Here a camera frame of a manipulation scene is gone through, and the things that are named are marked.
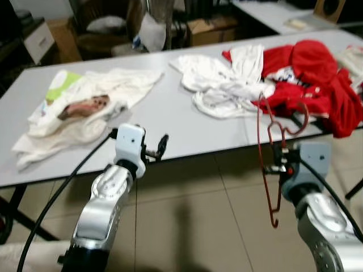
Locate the red plastic hanger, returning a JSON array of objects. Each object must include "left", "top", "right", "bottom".
[{"left": 256, "top": 93, "right": 310, "bottom": 229}]

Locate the red polo shirt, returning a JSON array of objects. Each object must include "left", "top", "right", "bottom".
[{"left": 222, "top": 40, "right": 363, "bottom": 138}]

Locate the white folding table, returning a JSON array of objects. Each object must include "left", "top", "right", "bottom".
[{"left": 0, "top": 28, "right": 363, "bottom": 244}]

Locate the cream t-shirt green patch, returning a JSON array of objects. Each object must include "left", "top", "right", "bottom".
[{"left": 11, "top": 68, "right": 165, "bottom": 171}]

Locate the white crumpled shirt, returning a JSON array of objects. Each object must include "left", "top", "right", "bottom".
[{"left": 170, "top": 44, "right": 273, "bottom": 120}]

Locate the white plastic bag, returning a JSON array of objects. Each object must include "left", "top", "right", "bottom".
[{"left": 136, "top": 14, "right": 168, "bottom": 53}]

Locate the dark wicker chair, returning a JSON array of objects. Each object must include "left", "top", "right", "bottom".
[{"left": 71, "top": 0, "right": 142, "bottom": 60}]

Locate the cream crumpled cloth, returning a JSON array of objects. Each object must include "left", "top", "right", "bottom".
[{"left": 339, "top": 45, "right": 363, "bottom": 77}]

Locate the small cream pad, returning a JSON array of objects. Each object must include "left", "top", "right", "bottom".
[{"left": 286, "top": 18, "right": 310, "bottom": 29}]

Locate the tall brown cardboard box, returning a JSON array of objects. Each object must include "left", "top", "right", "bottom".
[{"left": 48, "top": 20, "right": 77, "bottom": 63}]

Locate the wooden black speaker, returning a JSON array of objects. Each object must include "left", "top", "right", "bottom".
[{"left": 315, "top": 0, "right": 344, "bottom": 23}]

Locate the white grey carton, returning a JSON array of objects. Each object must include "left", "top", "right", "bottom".
[{"left": 26, "top": 20, "right": 54, "bottom": 63}]

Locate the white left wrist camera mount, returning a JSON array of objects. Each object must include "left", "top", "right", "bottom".
[{"left": 113, "top": 124, "right": 147, "bottom": 165}]

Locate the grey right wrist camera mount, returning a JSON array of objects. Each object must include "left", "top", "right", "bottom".
[{"left": 292, "top": 142, "right": 332, "bottom": 188}]

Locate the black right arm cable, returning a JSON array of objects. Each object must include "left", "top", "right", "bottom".
[{"left": 298, "top": 161, "right": 363, "bottom": 227}]

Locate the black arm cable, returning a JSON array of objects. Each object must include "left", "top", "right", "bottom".
[
  {"left": 17, "top": 133, "right": 117, "bottom": 272},
  {"left": 298, "top": 161, "right": 363, "bottom": 227}
]

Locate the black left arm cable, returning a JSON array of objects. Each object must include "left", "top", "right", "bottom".
[{"left": 17, "top": 133, "right": 117, "bottom": 272}]

